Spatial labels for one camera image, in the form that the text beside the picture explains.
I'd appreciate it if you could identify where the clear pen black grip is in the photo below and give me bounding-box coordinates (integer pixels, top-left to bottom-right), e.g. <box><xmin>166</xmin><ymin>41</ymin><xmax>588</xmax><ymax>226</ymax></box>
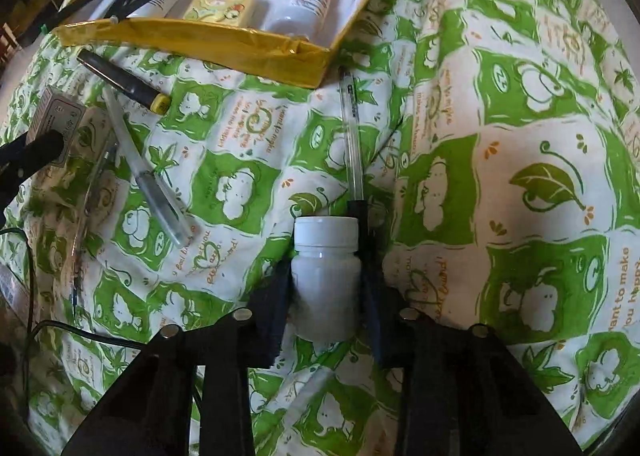
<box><xmin>339</xmin><ymin>66</ymin><xmax>375</xmax><ymax>257</ymax></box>

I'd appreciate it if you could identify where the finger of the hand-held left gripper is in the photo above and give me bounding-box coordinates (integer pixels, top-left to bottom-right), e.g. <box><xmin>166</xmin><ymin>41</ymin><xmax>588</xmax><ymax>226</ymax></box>
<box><xmin>0</xmin><ymin>130</ymin><xmax>65</xmax><ymax>187</ymax></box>

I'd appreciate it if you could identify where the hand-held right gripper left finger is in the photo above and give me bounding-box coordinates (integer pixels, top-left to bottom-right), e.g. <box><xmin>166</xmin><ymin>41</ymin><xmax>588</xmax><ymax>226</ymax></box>
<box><xmin>62</xmin><ymin>256</ymin><xmax>296</xmax><ymax>456</ymax></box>

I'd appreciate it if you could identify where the thin clear pen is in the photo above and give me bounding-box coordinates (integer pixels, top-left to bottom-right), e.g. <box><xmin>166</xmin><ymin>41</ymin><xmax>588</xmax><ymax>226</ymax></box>
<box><xmin>69</xmin><ymin>142</ymin><xmax>119</xmax><ymax>307</ymax></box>

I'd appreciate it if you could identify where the frosted plastic pen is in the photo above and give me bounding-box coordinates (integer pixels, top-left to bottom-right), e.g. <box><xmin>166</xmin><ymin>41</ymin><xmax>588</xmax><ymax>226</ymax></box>
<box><xmin>284</xmin><ymin>367</ymin><xmax>332</xmax><ymax>439</ymax></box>

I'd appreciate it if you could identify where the grey cardboard box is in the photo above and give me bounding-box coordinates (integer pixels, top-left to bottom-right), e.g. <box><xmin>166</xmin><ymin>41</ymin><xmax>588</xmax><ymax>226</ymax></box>
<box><xmin>24</xmin><ymin>86</ymin><xmax>89</xmax><ymax>167</ymax></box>

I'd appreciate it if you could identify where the translucent grey pen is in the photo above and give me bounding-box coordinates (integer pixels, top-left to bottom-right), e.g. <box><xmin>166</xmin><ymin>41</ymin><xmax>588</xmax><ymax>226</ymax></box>
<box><xmin>101</xmin><ymin>86</ymin><xmax>194</xmax><ymax>250</ymax></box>

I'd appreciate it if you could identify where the yellow edged tray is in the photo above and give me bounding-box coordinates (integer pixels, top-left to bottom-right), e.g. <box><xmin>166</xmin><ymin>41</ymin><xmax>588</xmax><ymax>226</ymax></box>
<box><xmin>54</xmin><ymin>0</ymin><xmax>401</xmax><ymax>89</ymax></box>

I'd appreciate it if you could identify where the small white pill bottle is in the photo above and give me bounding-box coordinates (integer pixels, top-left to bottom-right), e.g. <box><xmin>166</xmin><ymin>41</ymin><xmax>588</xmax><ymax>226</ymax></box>
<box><xmin>290</xmin><ymin>216</ymin><xmax>362</xmax><ymax>343</ymax></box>

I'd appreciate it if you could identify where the brown wooden furniture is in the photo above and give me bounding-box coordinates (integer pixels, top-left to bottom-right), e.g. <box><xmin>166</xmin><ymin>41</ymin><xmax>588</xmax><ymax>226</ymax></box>
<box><xmin>0</xmin><ymin>0</ymin><xmax>66</xmax><ymax>66</ymax></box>

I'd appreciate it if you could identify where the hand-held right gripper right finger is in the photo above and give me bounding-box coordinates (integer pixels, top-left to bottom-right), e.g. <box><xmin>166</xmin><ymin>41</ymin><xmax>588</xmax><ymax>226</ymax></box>
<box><xmin>357</xmin><ymin>251</ymin><xmax>583</xmax><ymax>456</ymax></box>

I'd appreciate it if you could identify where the green printed blanket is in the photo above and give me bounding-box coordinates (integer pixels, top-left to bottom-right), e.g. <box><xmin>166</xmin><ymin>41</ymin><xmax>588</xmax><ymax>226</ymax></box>
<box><xmin>0</xmin><ymin>0</ymin><xmax>640</xmax><ymax>456</ymax></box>

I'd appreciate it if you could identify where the white barcode packet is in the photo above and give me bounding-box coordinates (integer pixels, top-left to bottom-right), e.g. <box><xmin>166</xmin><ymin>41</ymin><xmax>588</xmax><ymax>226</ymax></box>
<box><xmin>0</xmin><ymin>265</ymin><xmax>32</xmax><ymax>311</ymax></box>

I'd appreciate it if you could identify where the black marker yellow cap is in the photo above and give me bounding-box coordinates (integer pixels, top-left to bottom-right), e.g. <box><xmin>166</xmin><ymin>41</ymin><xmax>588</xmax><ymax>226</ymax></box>
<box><xmin>76</xmin><ymin>48</ymin><xmax>172</xmax><ymax>115</ymax></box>

